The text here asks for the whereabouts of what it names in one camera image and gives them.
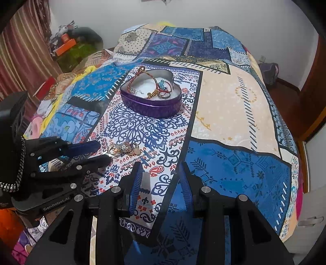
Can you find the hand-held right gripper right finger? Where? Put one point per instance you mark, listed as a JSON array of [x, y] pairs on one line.
[[186, 186]]

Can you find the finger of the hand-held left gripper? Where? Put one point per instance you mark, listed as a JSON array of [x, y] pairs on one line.
[[84, 147], [99, 161]]

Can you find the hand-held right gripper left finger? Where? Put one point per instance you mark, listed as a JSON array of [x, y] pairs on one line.
[[136, 186]]

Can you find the purple heart-shaped tin box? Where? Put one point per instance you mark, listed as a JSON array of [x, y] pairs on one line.
[[152, 107]]

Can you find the red flat box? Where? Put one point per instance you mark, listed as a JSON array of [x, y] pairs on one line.
[[45, 86]]

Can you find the orange yellow floral bedsheet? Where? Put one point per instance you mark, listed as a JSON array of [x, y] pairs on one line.
[[66, 81]]

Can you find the striped red curtain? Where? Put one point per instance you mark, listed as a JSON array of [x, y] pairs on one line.
[[23, 51]]

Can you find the blue patchwork blanket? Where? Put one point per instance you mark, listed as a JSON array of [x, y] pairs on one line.
[[229, 127]]

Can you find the orange box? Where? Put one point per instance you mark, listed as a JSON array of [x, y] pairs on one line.
[[66, 47]]

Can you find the patterned wrapping paper bundle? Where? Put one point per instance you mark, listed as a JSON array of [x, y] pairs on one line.
[[62, 29]]

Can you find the orange cloth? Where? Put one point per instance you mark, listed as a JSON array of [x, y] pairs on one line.
[[10, 226]]

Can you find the white suitcase with stickers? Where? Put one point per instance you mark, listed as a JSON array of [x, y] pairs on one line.
[[310, 221]]

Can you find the dark bag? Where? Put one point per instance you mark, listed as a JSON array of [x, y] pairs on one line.
[[270, 74]]

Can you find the white wall outlet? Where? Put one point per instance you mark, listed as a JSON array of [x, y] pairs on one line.
[[262, 60]]

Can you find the wooden wardrobe frame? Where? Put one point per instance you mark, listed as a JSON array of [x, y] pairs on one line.
[[312, 89]]

